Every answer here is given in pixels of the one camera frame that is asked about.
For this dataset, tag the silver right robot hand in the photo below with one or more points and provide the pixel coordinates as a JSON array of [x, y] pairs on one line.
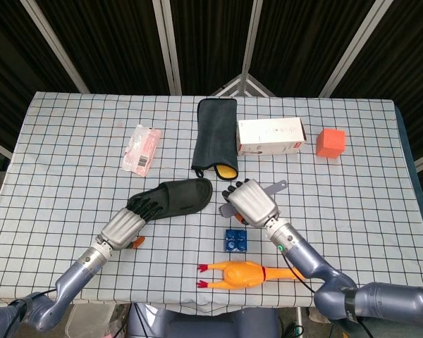
[[252, 202]]

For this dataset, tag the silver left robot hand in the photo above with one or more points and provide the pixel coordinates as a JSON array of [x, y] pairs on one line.
[[121, 227]]

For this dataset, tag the black rubber slipper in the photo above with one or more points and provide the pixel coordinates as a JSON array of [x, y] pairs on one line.
[[187, 197]]

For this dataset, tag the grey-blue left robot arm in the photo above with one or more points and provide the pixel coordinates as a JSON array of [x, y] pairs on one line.
[[77, 271]]

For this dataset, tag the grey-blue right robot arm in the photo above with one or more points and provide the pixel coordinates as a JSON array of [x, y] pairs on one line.
[[310, 257]]

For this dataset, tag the blue toy building block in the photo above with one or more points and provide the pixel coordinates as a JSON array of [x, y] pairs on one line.
[[236, 241]]

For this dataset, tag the white desk lamp box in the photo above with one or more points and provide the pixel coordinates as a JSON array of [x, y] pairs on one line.
[[268, 134]]

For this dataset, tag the yellow rubber chicken toy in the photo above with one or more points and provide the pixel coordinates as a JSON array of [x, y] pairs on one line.
[[239, 274]]

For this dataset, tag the grey cloth mitt yellow lining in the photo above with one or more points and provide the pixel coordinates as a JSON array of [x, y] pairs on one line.
[[215, 134]]

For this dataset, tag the pink plastic packet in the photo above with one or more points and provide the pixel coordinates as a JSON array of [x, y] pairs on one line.
[[141, 151]]

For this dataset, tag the white black checked tablecloth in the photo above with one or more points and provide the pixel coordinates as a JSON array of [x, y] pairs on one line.
[[74, 158]]

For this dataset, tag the orange foam cube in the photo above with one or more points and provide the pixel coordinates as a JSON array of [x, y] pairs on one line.
[[329, 144]]

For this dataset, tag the white metal screen foot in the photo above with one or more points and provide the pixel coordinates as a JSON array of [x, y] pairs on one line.
[[245, 84]]

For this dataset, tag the grey-blue robot torso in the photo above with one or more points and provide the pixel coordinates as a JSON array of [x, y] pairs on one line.
[[197, 325]]

